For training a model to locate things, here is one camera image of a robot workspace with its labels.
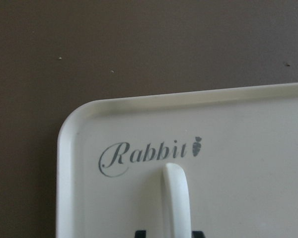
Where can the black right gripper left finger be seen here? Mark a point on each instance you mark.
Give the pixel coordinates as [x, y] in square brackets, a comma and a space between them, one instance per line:
[140, 234]

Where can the cream rabbit tray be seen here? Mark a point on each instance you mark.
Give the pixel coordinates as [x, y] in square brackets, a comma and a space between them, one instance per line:
[238, 148]

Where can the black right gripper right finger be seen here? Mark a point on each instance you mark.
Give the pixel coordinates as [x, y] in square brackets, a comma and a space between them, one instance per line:
[198, 234]

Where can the white ceramic spoon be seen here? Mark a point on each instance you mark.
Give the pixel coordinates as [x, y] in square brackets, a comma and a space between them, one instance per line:
[177, 201]

